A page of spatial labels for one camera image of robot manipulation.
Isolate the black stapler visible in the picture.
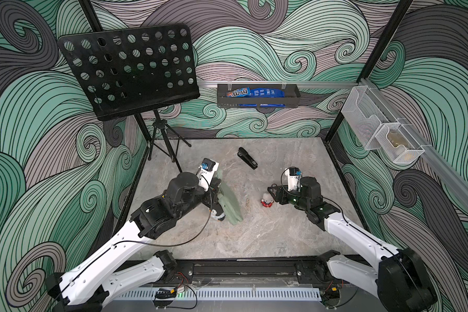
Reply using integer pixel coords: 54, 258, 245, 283
237, 147, 258, 170

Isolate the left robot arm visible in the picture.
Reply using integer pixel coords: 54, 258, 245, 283
45, 168, 219, 311

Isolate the green fabric bag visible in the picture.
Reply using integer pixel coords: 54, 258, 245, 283
217, 181, 243, 226

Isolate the penguin plush keychain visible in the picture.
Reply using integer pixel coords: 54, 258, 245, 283
211, 209, 226, 221

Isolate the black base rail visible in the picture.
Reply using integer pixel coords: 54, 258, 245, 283
157, 256, 341, 285

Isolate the black wall-mounted tray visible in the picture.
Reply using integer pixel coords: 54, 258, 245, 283
217, 82, 301, 108

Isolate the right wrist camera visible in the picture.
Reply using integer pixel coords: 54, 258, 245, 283
285, 166, 302, 192

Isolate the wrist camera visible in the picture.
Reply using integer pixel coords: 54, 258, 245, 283
196, 158, 219, 191
285, 166, 302, 192

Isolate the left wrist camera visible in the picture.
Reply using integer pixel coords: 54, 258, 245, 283
196, 158, 219, 191

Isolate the small clear plastic bin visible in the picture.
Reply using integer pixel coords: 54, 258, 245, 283
375, 122, 425, 165

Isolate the black perforated music stand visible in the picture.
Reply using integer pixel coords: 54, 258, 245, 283
58, 23, 200, 163

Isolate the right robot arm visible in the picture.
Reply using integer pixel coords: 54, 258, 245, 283
267, 173, 438, 311

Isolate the blue candy packet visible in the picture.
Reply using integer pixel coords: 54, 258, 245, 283
226, 87, 285, 98

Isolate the large clear plastic bin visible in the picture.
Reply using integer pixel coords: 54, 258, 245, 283
341, 85, 389, 150

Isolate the white slotted cable duct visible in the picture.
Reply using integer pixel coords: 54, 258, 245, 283
108, 287, 322, 302

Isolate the red white plush keychain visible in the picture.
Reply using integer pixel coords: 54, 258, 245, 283
261, 192, 274, 207

